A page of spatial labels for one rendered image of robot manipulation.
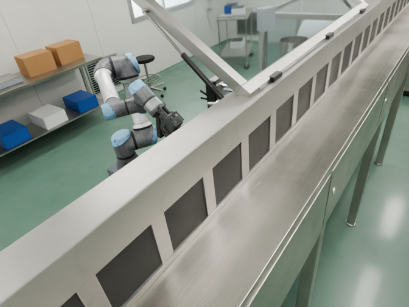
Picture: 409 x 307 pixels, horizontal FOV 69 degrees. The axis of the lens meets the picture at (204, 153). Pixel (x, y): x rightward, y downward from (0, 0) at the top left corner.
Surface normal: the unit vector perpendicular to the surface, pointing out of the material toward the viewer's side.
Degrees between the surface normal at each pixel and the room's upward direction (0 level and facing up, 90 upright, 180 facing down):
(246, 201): 0
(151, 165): 0
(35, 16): 90
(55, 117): 90
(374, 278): 0
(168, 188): 90
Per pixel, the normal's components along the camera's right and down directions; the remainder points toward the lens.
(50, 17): 0.79, 0.28
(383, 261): -0.10, -0.82
